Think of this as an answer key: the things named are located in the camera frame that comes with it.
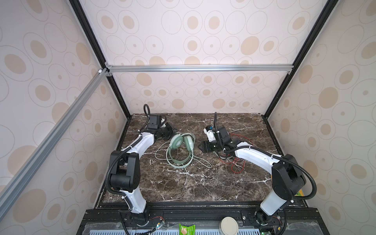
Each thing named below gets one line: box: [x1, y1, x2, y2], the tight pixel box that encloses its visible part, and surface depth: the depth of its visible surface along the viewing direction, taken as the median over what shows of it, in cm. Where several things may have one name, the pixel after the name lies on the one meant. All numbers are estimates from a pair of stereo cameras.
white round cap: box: [218, 216, 239, 235], surface depth 67 cm
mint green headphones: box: [166, 134, 195, 168], surface depth 97 cm
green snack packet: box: [178, 223, 197, 235], surface depth 70 cm
